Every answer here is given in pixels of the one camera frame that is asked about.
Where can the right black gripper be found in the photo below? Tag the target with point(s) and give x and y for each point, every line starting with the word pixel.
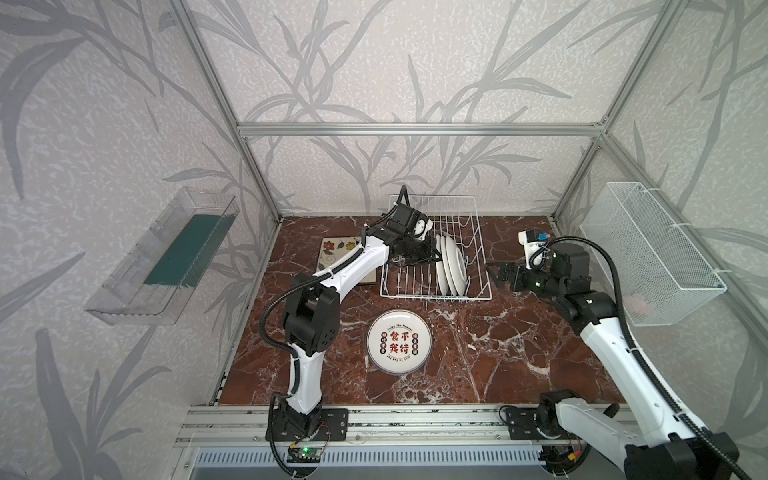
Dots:
pixel 509 274

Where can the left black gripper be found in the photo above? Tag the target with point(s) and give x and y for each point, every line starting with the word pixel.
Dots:
pixel 414 253

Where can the white round plate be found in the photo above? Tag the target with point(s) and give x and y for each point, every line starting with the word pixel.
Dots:
pixel 458 267
pixel 440 269
pixel 399 342
pixel 447 261

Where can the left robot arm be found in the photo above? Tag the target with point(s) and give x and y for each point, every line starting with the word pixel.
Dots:
pixel 312 313

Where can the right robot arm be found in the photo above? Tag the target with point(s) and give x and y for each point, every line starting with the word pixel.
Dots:
pixel 580 279

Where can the pink object in basket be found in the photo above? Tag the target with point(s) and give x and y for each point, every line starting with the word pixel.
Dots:
pixel 637 305

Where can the green circuit board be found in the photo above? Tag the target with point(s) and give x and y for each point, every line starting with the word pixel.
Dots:
pixel 305 454

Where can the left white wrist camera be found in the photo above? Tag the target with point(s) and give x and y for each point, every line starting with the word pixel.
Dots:
pixel 422 228

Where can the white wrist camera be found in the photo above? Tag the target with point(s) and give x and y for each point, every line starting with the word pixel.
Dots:
pixel 534 243
pixel 422 228

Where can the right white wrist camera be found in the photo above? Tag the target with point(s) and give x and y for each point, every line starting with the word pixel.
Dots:
pixel 534 243

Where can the white wire dish rack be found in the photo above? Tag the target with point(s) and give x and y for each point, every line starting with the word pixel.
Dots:
pixel 454 217

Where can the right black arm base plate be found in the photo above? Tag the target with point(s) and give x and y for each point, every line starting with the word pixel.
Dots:
pixel 532 423

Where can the white mesh wall basket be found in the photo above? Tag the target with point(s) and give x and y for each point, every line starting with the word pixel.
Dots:
pixel 653 255

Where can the aluminium frame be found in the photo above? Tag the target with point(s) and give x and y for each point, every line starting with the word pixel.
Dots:
pixel 697 118

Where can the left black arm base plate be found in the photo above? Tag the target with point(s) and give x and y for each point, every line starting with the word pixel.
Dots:
pixel 285 424

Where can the clear plastic wall bin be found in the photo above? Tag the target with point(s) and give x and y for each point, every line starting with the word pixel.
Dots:
pixel 153 284

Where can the aluminium mounting rail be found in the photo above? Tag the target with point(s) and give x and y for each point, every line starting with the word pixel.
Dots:
pixel 366 425

